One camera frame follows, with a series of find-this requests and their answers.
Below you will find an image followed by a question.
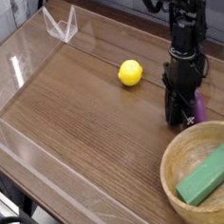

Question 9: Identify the purple toy eggplant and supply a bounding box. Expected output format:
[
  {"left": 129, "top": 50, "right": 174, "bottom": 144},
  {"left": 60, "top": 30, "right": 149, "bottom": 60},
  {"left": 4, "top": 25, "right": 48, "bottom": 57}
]
[{"left": 194, "top": 90, "right": 207, "bottom": 123}]

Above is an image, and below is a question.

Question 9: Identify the yellow toy lemon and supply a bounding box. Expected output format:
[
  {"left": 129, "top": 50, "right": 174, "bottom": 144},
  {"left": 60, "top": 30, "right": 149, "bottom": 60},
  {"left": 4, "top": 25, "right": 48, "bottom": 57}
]
[{"left": 118, "top": 59, "right": 143, "bottom": 86}]

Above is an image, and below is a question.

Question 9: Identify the green rectangular block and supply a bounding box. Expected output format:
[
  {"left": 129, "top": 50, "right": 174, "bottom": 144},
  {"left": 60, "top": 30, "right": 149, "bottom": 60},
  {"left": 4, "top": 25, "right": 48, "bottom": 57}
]
[{"left": 176, "top": 144, "right": 224, "bottom": 206}]

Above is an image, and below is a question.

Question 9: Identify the brown wooden bowl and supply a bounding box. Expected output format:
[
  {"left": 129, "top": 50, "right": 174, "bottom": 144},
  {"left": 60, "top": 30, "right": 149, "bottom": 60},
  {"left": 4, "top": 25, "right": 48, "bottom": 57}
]
[{"left": 159, "top": 121, "right": 224, "bottom": 224}]

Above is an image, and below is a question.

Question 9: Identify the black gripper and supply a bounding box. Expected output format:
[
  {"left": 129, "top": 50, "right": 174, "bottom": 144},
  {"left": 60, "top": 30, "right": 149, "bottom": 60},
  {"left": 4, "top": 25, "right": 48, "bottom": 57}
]
[{"left": 161, "top": 47, "right": 207, "bottom": 126}]

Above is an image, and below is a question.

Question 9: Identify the clear acrylic corner bracket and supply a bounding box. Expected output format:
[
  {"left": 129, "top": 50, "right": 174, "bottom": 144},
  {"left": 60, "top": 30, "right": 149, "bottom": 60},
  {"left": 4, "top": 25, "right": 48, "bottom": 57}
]
[{"left": 42, "top": 6, "right": 78, "bottom": 44}]

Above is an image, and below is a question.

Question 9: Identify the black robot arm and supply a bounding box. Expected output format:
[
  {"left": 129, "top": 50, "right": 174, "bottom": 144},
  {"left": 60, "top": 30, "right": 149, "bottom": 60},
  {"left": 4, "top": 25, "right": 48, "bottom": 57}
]
[{"left": 142, "top": 0, "right": 210, "bottom": 127}]

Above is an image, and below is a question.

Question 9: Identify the clear acrylic tray wall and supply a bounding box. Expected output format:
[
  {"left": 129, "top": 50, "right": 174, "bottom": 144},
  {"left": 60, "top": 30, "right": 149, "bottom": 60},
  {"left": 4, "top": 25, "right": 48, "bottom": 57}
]
[{"left": 0, "top": 118, "right": 150, "bottom": 224}]

